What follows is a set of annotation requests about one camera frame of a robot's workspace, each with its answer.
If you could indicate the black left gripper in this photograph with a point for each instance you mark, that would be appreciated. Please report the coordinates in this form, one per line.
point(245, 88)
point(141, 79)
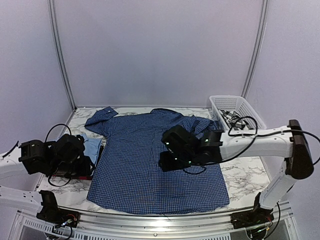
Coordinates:
point(84, 169)

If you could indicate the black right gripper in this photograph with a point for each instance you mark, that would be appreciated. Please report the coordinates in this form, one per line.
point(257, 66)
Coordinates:
point(166, 165)

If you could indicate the blue checkered long sleeve shirt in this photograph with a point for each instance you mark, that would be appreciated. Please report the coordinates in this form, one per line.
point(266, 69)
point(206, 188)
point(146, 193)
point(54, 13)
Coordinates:
point(128, 177)

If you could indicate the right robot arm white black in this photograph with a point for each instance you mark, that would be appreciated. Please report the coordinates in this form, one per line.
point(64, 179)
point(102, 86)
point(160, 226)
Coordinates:
point(288, 142)

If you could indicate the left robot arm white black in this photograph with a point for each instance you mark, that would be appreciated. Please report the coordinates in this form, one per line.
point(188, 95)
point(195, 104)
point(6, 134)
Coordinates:
point(30, 158)

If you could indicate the folded red black plaid shirt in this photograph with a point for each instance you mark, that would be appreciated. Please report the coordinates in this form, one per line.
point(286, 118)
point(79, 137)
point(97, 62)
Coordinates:
point(85, 177)

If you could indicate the folded light blue shirt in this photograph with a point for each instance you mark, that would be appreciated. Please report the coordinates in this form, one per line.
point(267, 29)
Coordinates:
point(93, 148)

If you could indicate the black white plaid shirt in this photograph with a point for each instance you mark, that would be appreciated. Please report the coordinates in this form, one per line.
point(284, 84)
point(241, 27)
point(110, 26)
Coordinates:
point(234, 121)

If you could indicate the white plastic mesh basket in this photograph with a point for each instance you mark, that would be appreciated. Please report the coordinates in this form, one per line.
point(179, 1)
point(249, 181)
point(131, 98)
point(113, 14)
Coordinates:
point(231, 103)

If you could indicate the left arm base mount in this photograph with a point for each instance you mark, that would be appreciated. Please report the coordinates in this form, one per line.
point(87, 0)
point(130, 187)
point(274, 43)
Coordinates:
point(59, 216)

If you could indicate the aluminium front frame rail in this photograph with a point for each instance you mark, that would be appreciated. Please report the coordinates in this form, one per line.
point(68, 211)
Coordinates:
point(95, 225)

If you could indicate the right aluminium corner post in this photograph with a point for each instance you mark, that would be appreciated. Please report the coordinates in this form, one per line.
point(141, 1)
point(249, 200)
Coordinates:
point(256, 47)

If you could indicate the aluminium corner post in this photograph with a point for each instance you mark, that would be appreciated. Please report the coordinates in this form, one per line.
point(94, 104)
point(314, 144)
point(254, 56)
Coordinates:
point(256, 47)
point(59, 53)

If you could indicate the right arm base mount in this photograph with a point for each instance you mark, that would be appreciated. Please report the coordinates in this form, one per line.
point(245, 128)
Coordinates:
point(249, 218)

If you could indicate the left aluminium corner post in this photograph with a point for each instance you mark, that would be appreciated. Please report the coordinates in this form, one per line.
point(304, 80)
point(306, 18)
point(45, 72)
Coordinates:
point(59, 53)

